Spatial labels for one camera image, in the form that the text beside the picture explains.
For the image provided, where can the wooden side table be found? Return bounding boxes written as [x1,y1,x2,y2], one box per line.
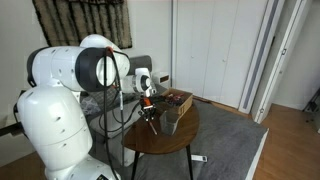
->
[123,104,199,180]

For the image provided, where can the grey mesh pencil cup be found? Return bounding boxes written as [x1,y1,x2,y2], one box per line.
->
[159,111,179,136]

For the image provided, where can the white closet doors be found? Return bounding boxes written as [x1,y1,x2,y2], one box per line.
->
[172,0,285,113]

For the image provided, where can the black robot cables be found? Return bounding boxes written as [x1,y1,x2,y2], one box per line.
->
[98,46,143,180]

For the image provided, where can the brown cardboard box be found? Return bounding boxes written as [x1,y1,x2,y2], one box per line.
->
[157,88,193,116]

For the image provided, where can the woven wall hanging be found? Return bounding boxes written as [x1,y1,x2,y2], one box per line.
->
[32,0,132,49]

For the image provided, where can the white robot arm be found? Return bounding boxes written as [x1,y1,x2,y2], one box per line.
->
[17,34,151,180]

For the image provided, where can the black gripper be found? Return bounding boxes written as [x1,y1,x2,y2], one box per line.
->
[138,97,156,121]

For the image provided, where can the grey upholstered headboard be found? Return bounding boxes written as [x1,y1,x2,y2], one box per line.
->
[128,55,152,75]

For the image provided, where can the white remote control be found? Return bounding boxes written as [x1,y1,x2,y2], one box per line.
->
[191,155,208,162]

